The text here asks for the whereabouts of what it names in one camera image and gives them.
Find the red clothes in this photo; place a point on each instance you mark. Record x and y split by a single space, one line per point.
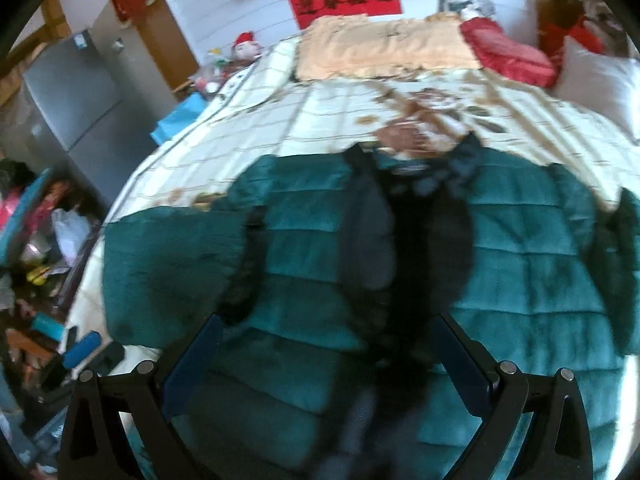
570 40

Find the framed photo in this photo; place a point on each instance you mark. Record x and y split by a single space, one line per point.
450 4

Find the wooden door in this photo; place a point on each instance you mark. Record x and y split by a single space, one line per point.
165 45

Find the white plastic bag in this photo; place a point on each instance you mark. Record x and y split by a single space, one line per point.
70 235

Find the floral checked bed sheet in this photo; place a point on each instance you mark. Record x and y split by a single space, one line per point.
300 120

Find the bag of small toys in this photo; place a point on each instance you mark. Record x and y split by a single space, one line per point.
212 72

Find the teal puffer jacket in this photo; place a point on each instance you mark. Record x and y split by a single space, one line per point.
520 270

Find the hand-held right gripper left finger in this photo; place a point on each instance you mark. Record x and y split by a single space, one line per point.
196 360

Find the blue cloth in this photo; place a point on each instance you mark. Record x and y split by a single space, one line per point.
180 117

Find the white pillow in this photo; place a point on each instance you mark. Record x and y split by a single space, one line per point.
600 80

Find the yellow frilled pillow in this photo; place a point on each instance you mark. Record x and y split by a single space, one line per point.
380 45

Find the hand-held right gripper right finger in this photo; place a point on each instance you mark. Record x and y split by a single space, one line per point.
457 365

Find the plush toy with red hat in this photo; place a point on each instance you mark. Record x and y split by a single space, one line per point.
246 47

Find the grey refrigerator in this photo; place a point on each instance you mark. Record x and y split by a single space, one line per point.
75 95

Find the blue cylinder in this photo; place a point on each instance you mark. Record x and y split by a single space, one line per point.
80 349

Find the red heart-shaped pillow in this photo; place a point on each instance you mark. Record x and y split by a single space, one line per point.
505 55

